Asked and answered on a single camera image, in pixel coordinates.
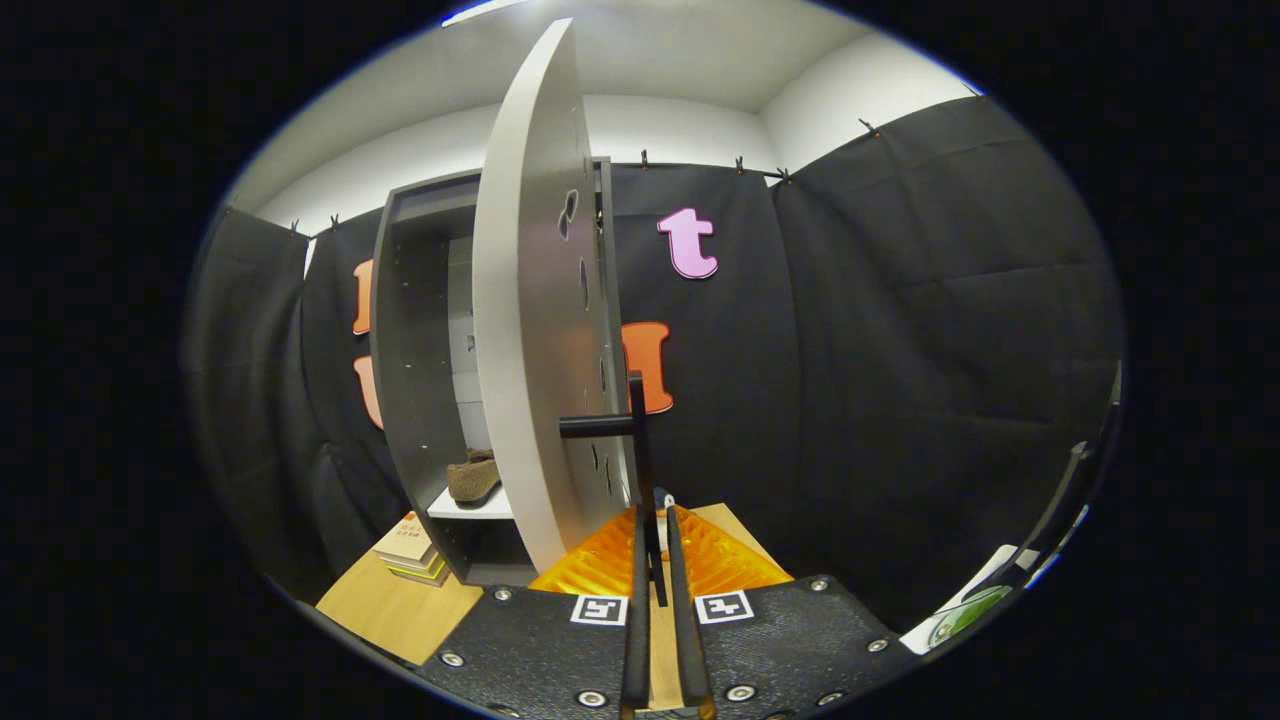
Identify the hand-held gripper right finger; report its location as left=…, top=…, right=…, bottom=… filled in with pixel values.
left=664, top=503, right=923, bottom=719

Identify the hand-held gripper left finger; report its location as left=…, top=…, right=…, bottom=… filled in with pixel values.
left=413, top=503, right=653, bottom=717

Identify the black door handle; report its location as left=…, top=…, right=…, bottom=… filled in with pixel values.
left=558, top=370, right=669, bottom=608

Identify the brown fuzzy shoe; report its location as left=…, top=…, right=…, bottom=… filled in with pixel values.
left=446, top=448, right=501, bottom=503

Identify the beige shoe cabinet door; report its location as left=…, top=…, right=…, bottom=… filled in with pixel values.
left=472, top=18, right=641, bottom=573

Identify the dark grey shoe cabinet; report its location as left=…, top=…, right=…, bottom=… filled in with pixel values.
left=370, top=158, right=641, bottom=587

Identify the yellow-edged book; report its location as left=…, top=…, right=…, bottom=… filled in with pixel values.
left=385, top=553, right=449, bottom=582

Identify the orange and white cover book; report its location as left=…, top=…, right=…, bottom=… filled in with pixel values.
left=372, top=512, right=437, bottom=567

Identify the white and green object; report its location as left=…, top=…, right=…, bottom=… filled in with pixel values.
left=898, top=545, right=1041, bottom=656

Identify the black backdrop cloth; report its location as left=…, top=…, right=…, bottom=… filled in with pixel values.
left=180, top=95, right=1126, bottom=636

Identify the row of black cloth clips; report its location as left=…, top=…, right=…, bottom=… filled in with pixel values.
left=285, top=118, right=886, bottom=239

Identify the ceiling light panel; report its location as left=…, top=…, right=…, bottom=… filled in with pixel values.
left=440, top=0, right=531, bottom=27

